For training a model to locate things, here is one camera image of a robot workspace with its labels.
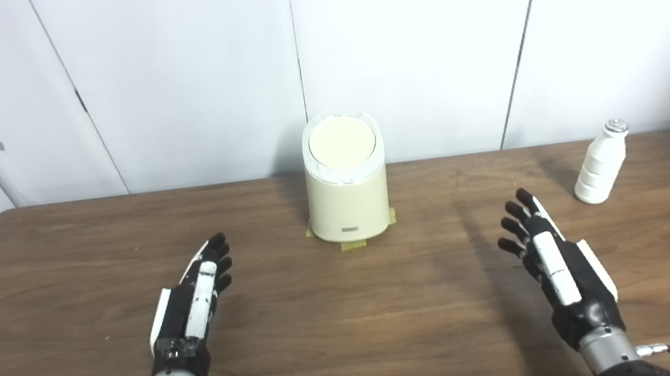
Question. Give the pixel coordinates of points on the small white plastic bottle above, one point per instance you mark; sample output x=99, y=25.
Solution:
x=601, y=165

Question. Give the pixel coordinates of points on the yellow tape piece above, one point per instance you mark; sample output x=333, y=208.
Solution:
x=392, y=215
x=309, y=229
x=353, y=245

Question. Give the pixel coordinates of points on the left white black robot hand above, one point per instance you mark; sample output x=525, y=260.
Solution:
x=180, y=309

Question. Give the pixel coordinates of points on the black wall panel hinge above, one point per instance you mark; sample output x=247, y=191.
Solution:
x=81, y=102

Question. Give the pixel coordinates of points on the cream-colored plastic bin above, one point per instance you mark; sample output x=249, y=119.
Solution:
x=347, y=205

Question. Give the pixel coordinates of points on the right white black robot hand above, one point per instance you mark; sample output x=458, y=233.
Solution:
x=577, y=286

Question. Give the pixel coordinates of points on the cream round bin lid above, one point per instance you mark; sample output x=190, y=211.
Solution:
x=342, y=142

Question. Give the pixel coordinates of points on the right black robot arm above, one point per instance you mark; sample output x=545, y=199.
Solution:
x=611, y=355

